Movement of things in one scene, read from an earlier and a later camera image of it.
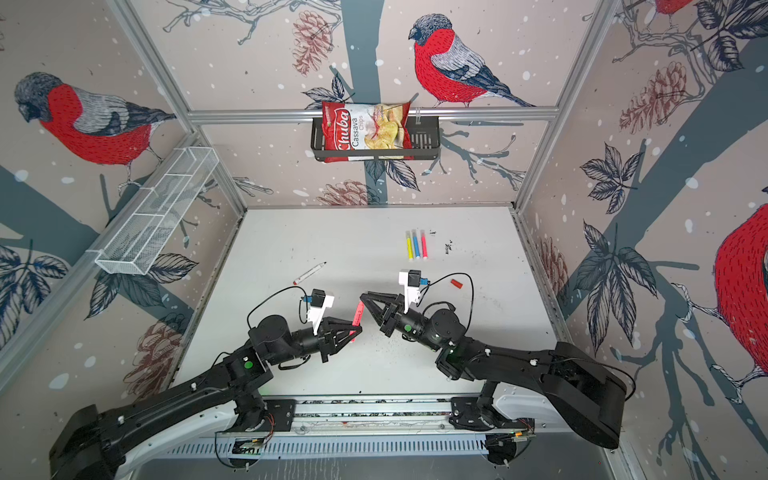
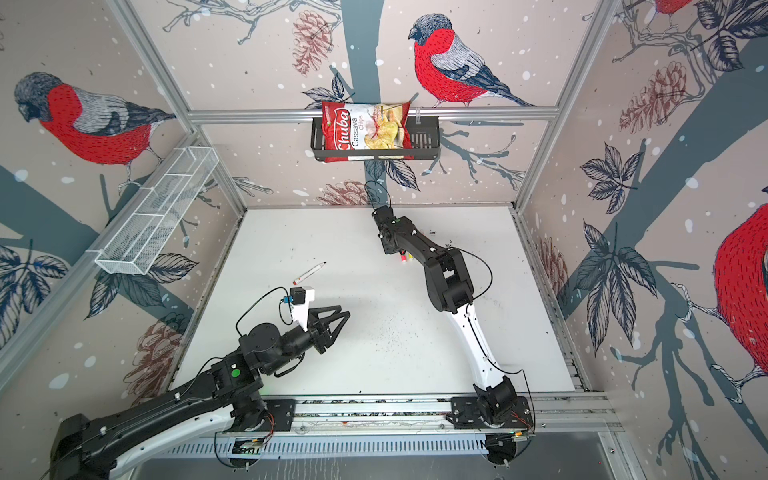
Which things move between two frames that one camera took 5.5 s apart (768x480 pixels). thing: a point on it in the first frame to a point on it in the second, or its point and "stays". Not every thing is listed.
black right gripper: x=389 y=324 to x=386 y=250
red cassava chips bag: x=360 y=126 stays
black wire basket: x=425 y=136 stays
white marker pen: x=308 y=273 stays
